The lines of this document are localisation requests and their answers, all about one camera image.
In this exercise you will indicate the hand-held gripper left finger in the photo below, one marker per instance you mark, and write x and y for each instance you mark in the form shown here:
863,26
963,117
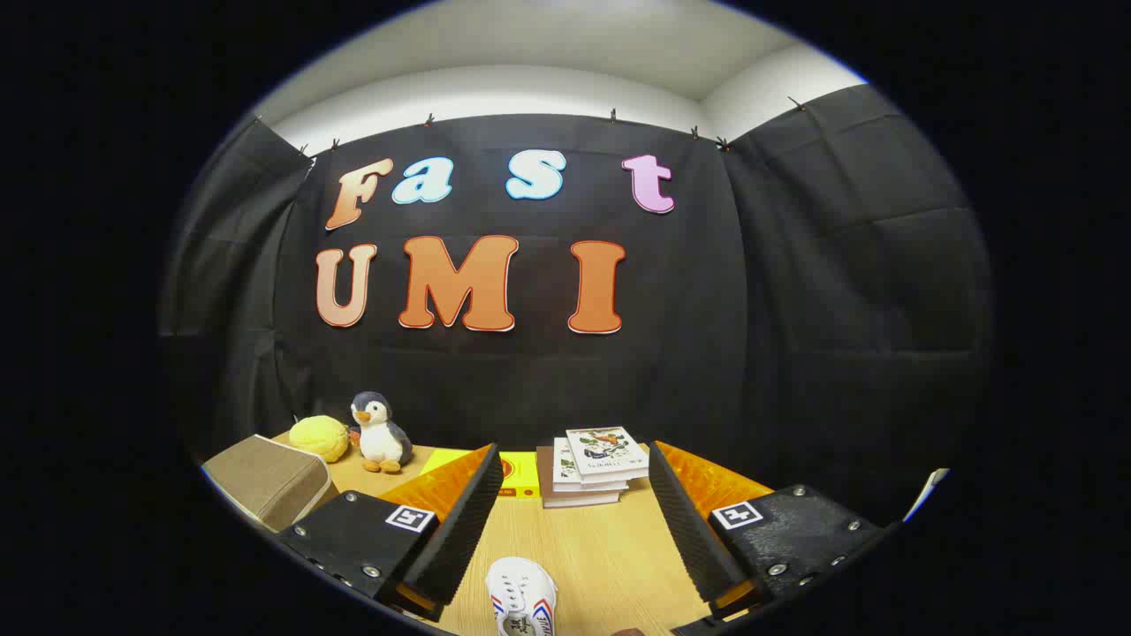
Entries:
459,530

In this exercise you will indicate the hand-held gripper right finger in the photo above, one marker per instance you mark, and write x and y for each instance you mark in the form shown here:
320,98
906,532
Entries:
694,530

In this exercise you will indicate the white shoe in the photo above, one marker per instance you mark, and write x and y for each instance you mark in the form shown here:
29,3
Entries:
521,601

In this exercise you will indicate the beige fabric storage box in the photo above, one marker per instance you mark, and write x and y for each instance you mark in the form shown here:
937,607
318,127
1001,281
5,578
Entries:
265,481

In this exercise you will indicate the yellow book with red circle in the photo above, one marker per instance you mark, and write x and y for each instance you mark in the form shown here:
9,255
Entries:
521,477

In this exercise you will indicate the white book with illustrated cover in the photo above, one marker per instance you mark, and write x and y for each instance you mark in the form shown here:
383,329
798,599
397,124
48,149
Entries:
610,452

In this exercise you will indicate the brown cover book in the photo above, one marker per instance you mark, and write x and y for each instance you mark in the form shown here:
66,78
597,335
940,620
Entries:
574,499

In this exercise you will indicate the penguin plush toy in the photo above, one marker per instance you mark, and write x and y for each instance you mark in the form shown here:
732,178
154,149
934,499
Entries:
382,437

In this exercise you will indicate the white book with green print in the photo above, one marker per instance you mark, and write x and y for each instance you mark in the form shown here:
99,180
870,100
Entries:
565,468

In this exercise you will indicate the yellow plush ball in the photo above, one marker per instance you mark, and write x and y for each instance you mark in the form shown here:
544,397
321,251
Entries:
320,438

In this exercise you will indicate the black backdrop cloth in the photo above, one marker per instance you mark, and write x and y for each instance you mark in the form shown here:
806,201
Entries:
707,353

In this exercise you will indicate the white panel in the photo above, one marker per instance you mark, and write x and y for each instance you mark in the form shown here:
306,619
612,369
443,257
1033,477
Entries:
928,490

